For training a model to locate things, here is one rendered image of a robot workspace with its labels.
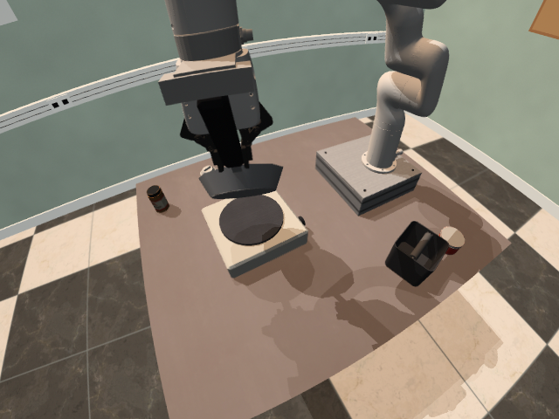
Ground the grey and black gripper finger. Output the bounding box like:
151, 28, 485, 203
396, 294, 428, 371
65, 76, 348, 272
180, 119, 224, 173
239, 102, 273, 168

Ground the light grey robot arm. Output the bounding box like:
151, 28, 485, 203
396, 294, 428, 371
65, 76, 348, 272
158, 0, 449, 174

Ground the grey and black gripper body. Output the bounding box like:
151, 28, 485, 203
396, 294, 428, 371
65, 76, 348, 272
181, 48, 260, 134

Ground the small dark jar with black lid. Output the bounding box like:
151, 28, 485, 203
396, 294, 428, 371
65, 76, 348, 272
147, 185, 169, 213

